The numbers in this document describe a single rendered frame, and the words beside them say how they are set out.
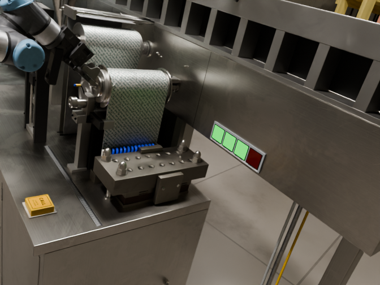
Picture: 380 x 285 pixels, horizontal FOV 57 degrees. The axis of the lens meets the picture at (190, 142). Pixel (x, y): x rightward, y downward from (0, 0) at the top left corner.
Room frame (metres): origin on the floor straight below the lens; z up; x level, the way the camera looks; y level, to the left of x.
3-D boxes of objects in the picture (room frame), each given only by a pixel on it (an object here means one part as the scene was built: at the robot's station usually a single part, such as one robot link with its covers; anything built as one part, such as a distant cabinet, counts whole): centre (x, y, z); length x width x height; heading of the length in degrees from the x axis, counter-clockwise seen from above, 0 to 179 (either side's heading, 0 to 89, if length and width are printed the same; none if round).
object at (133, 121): (1.20, 0.22, 1.11); 0.23 x 0.01 x 0.18; 133
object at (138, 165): (1.14, 0.11, 1.00); 0.40 x 0.16 x 0.06; 133
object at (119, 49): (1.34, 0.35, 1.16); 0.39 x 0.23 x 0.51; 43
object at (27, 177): (1.88, 0.96, 0.88); 2.52 x 0.66 x 0.04; 43
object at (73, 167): (1.16, 0.40, 1.05); 0.06 x 0.05 x 0.31; 133
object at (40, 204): (0.89, 0.41, 0.91); 0.07 x 0.07 x 0.02; 43
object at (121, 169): (1.00, 0.20, 1.05); 0.04 x 0.04 x 0.04
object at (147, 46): (1.54, 0.30, 1.34); 0.07 x 0.07 x 0.07; 43
